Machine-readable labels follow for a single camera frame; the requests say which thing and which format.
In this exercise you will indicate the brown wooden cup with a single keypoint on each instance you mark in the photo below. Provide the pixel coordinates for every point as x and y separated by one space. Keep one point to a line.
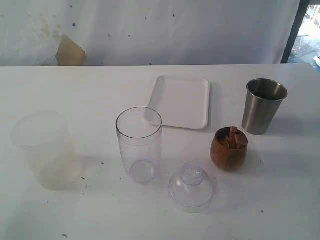
224 158

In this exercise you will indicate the stainless steel cup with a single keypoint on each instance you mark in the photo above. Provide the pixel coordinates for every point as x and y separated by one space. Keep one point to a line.
263 99

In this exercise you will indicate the clear shaker body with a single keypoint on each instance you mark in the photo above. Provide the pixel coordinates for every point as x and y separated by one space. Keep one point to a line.
139 132

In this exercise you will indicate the clear shaker dome lid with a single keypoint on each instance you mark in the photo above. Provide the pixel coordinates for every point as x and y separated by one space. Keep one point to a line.
190 188

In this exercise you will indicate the white square tray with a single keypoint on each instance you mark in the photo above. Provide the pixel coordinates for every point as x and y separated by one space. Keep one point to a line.
181 101

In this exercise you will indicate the translucent plastic cup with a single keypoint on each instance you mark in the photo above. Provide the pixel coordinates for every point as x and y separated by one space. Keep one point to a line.
47 146

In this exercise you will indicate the dark window frame post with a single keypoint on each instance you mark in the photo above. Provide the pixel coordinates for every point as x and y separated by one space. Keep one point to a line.
301 11

